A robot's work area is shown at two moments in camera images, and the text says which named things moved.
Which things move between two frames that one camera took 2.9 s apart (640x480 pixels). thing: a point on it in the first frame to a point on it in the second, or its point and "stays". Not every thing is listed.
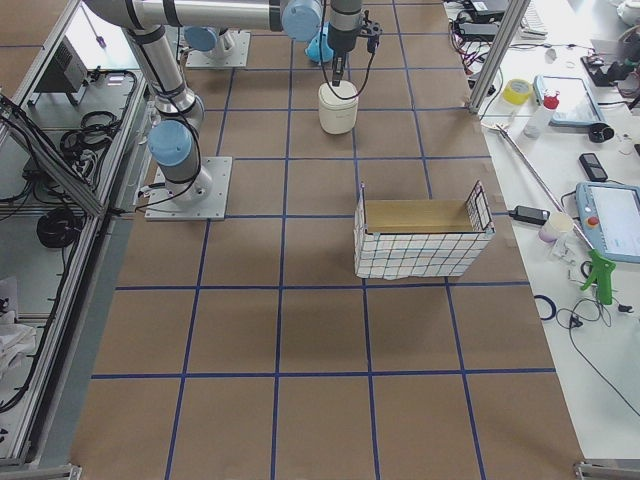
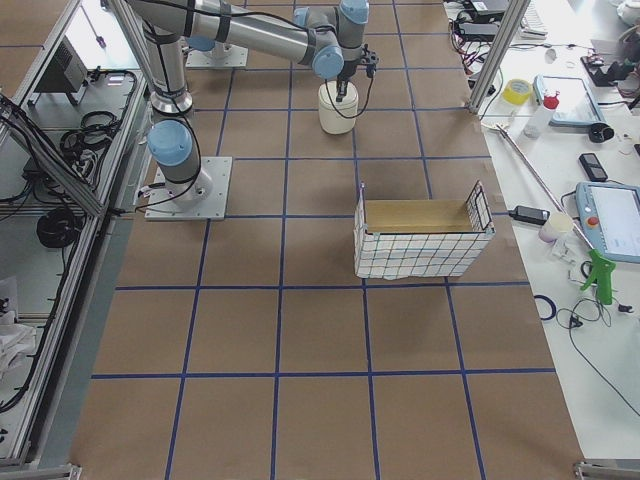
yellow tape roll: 517,91 stays
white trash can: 338,107 stays
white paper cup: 559,224 stays
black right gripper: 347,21 to 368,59
